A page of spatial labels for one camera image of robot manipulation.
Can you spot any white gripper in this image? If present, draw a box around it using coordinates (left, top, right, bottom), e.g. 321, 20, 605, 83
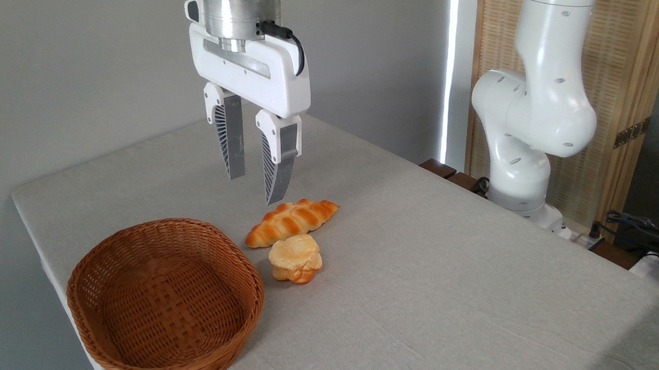
181, 23, 315, 207

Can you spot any small round pale bread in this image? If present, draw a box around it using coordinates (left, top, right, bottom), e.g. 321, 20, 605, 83
267, 232, 324, 286

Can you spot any braided golden bread loaf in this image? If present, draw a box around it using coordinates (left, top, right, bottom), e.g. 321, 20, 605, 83
244, 196, 341, 252

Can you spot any brown wicker basket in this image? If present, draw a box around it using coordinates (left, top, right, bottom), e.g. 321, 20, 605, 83
63, 213, 268, 370

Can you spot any white power strip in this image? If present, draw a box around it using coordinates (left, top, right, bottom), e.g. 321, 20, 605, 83
559, 226, 606, 252

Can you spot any dark metal screen hinge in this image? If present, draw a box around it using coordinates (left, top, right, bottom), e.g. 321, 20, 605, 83
613, 115, 652, 151

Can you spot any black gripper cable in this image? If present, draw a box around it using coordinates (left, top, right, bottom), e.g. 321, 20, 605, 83
256, 19, 308, 77

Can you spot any black cable bundle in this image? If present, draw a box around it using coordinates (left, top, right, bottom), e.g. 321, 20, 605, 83
590, 209, 659, 251

